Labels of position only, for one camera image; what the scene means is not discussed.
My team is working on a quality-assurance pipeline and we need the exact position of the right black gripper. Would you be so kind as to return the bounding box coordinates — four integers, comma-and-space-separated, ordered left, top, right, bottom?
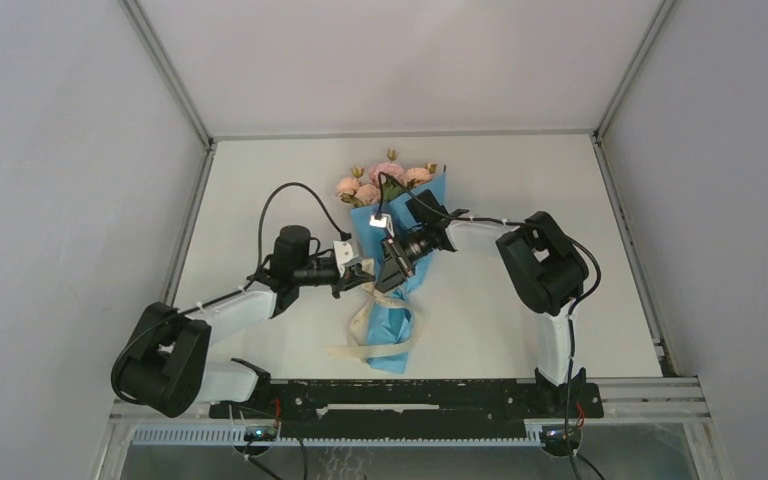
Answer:
374, 225, 433, 297

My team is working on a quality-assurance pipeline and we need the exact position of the pink fake flower bunch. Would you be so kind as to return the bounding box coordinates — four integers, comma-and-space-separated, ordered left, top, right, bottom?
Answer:
335, 149, 444, 208

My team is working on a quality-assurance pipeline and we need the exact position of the blue wrapping paper sheet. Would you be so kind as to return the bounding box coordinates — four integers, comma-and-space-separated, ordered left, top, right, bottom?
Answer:
348, 184, 432, 374

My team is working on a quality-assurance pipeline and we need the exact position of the cream lace ribbon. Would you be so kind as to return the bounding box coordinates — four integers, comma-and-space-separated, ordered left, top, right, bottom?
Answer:
325, 280, 425, 363

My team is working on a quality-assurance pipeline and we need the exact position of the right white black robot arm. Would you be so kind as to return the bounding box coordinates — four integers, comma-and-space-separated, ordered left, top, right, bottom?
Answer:
369, 191, 601, 416

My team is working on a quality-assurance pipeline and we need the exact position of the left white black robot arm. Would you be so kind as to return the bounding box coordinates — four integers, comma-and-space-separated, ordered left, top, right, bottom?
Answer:
110, 225, 373, 418

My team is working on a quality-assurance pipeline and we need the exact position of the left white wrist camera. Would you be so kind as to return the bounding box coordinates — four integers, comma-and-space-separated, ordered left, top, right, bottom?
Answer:
333, 241, 362, 275

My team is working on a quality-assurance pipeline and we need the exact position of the white cable duct strip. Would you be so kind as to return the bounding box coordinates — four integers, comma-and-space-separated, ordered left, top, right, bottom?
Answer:
131, 425, 544, 447

